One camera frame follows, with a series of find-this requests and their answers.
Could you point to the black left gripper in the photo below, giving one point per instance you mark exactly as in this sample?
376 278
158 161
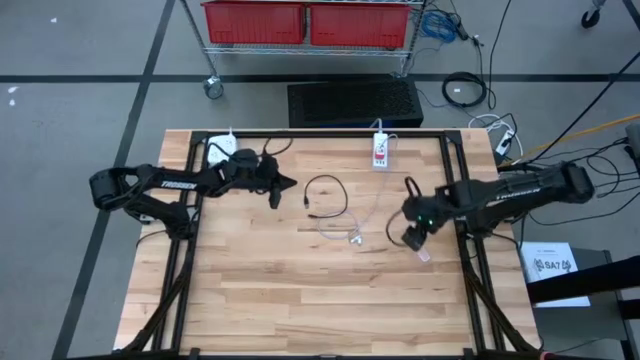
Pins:
267 175

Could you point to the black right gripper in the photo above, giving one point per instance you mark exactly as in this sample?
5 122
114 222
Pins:
422 212

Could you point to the small pink translucent object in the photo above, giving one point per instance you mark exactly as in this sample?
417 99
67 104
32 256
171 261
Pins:
425 257

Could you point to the wide white power strip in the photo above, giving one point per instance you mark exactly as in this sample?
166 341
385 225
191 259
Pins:
220 147

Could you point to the slim white power strip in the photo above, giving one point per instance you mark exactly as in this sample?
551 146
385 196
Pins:
378 139

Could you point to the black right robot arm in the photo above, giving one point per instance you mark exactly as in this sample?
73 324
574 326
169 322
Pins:
530 192

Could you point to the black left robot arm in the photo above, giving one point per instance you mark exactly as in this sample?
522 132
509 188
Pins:
210 182

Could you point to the black perforated computer case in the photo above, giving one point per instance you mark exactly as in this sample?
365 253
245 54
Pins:
350 100

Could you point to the white floor power strip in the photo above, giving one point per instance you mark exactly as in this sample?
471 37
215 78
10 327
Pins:
504 145

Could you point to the white printed paper sheet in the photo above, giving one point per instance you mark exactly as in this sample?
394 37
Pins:
550 280

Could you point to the red plastic storage bin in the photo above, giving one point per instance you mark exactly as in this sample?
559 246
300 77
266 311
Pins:
250 22
360 25

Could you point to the black metal beam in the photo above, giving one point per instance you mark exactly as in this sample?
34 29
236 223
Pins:
590 282

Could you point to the grey box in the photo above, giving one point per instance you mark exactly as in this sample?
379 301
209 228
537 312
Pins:
634 137

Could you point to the black caster wheel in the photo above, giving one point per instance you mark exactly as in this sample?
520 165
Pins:
590 19

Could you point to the black aluminium table frame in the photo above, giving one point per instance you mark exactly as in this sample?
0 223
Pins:
435 134

